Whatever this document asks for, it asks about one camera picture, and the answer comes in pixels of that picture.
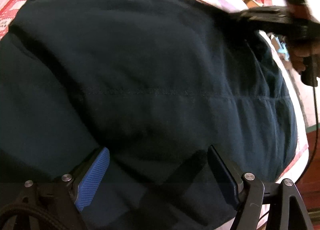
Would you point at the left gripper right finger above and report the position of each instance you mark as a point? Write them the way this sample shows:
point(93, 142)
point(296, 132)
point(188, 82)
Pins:
point(247, 194)

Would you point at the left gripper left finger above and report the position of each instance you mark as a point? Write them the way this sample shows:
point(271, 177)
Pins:
point(57, 204)

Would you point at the dark navy padded jacket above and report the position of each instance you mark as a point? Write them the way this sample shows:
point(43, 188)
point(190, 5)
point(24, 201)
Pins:
point(156, 82)

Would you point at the right hand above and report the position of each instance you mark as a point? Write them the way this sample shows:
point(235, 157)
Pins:
point(299, 53)

